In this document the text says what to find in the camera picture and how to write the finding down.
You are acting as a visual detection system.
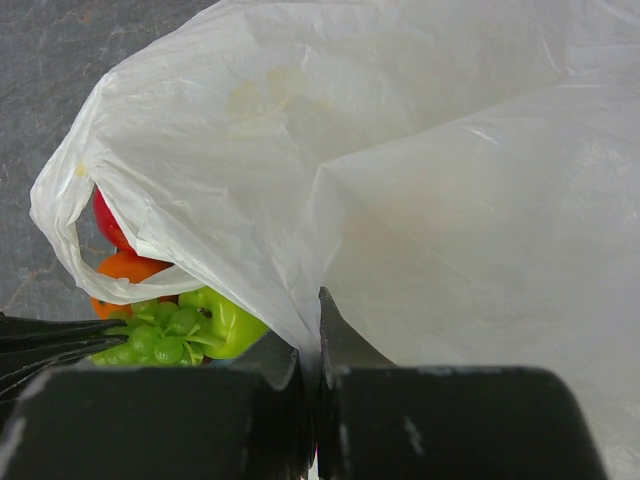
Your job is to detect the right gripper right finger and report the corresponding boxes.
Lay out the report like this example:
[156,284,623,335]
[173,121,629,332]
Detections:
[317,289,606,479]

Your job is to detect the green grapes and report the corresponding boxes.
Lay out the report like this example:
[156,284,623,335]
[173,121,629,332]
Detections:
[89,300,223,367]

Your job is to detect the red apple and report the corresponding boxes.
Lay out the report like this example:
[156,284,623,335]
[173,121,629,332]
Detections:
[93,189,135,253]

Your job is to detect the white plastic bag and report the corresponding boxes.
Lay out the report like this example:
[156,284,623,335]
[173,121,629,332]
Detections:
[30,1,639,479]

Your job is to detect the green apple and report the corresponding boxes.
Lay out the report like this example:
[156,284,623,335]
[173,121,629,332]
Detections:
[178,287,269,359]

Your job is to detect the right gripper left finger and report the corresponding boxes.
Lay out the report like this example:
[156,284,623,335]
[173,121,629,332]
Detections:
[1,333,314,479]

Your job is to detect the orange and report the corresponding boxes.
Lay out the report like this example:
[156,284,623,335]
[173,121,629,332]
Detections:
[90,249,179,321]

